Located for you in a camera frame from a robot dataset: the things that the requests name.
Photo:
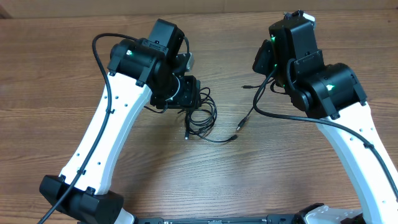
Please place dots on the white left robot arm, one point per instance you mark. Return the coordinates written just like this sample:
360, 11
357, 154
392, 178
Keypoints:
140, 71

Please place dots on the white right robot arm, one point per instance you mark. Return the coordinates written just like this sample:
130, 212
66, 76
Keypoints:
332, 97

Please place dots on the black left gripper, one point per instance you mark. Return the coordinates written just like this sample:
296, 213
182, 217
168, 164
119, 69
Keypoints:
188, 98

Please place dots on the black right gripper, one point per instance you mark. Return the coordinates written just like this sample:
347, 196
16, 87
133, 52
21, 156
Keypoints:
263, 59

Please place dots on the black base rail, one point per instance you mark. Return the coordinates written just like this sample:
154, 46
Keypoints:
217, 219

